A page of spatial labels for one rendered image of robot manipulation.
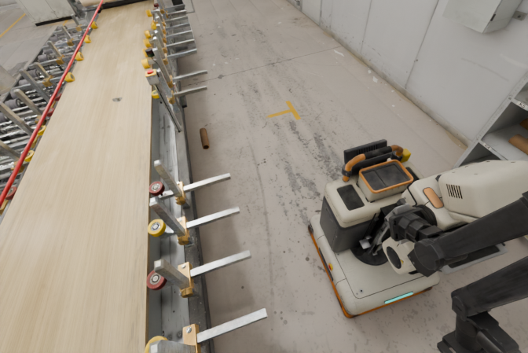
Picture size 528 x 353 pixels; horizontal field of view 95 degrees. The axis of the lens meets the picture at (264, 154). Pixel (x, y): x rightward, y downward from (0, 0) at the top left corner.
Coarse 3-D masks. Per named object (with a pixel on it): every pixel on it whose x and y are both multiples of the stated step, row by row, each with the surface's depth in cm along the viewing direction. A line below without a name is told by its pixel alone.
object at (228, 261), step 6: (240, 252) 115; (246, 252) 115; (228, 258) 114; (234, 258) 114; (240, 258) 113; (246, 258) 114; (210, 264) 113; (216, 264) 113; (222, 264) 112; (228, 264) 113; (192, 270) 112; (198, 270) 112; (204, 270) 111; (210, 270) 112; (192, 276) 111; (168, 282) 110; (162, 288) 110
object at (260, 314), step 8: (256, 312) 99; (264, 312) 99; (240, 320) 98; (248, 320) 98; (256, 320) 98; (216, 328) 97; (224, 328) 97; (232, 328) 97; (200, 336) 96; (208, 336) 96; (216, 336) 98
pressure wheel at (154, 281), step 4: (152, 272) 106; (148, 276) 105; (152, 276) 105; (156, 276) 105; (160, 276) 105; (148, 280) 104; (152, 280) 104; (156, 280) 104; (160, 280) 103; (164, 280) 104; (148, 284) 103; (152, 284) 103; (156, 284) 103; (160, 284) 103; (164, 284) 105; (152, 288) 102; (156, 288) 102; (160, 288) 104
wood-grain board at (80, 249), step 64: (128, 64) 242; (64, 128) 183; (128, 128) 175; (64, 192) 142; (128, 192) 137; (0, 256) 119; (64, 256) 116; (128, 256) 112; (0, 320) 100; (64, 320) 98; (128, 320) 95
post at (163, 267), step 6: (156, 264) 87; (162, 264) 87; (168, 264) 92; (156, 270) 87; (162, 270) 88; (168, 270) 90; (174, 270) 96; (162, 276) 91; (168, 276) 93; (174, 276) 95; (180, 276) 100; (174, 282) 99; (180, 282) 101; (186, 282) 105; (180, 288) 105
